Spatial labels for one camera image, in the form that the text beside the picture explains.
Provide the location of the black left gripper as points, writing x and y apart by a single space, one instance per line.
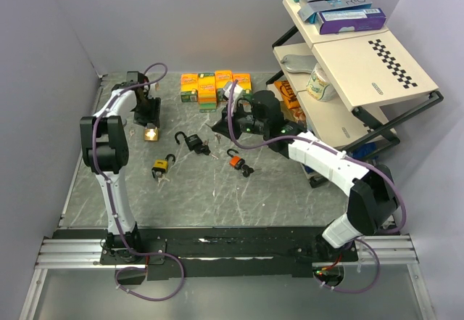
153 117

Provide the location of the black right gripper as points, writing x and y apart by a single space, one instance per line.
222 126

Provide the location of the silver key ring keys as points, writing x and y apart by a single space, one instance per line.
217 135

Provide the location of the large brass padlock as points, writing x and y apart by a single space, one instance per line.
151 133

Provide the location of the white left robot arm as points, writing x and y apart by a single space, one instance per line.
105 151

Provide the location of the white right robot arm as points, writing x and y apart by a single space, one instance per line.
372 196

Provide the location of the black padlock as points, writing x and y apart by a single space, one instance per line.
195 144

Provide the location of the orange padlock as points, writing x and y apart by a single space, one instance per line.
239 164

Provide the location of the orange sponge pack stack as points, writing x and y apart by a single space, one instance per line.
206 89

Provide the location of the yellow padlock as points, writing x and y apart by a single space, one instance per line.
161 167

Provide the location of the orange snack bag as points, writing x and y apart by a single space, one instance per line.
290 105

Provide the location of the silver foil pouch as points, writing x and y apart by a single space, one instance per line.
298 64

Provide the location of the cream tiered shelf rack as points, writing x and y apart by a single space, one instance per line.
378 82

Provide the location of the blue bag under shelf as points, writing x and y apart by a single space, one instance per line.
361 153

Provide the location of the grey R.O.C.S. toothpaste box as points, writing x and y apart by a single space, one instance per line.
310 8

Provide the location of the purple toothpaste box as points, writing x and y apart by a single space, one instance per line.
350 20

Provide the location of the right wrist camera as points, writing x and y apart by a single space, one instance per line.
228 91

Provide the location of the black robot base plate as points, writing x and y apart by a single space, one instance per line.
218 252

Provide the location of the aluminium rail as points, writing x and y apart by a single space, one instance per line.
86 254

